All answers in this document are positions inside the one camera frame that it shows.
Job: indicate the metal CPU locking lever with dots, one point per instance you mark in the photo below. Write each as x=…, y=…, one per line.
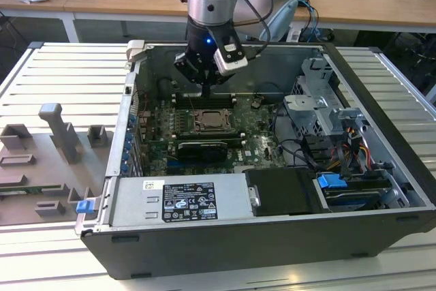
x=192, y=105

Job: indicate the metal CPU socket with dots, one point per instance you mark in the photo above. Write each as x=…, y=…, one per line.
x=195, y=129

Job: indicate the blue expansion slot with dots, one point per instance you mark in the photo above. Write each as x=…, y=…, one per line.
x=172, y=165

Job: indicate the pale blue teach pendant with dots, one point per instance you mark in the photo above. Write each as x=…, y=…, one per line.
x=282, y=18

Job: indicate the black graphics card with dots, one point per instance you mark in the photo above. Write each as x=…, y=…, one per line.
x=204, y=151

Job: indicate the green motherboard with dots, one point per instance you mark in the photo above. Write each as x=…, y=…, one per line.
x=262, y=148

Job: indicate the silver metal drive cage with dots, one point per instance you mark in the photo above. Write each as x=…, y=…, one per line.
x=306, y=110

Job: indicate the black plastic shroud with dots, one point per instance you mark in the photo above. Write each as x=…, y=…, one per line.
x=282, y=192

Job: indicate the silver power supply unit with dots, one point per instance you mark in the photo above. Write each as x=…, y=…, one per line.
x=136, y=202

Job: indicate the hard disk in blue carrier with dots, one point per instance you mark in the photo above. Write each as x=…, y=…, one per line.
x=332, y=181

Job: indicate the grey parts rack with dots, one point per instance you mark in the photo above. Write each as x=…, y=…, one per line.
x=51, y=175

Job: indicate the blue plastic latch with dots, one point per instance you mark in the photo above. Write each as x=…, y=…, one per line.
x=84, y=207

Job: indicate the black PC case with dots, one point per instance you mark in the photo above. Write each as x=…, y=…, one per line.
x=238, y=246

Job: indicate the green RAM stick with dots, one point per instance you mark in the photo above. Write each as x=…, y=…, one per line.
x=30, y=188

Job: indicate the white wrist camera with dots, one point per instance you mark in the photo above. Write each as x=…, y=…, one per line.
x=231, y=64

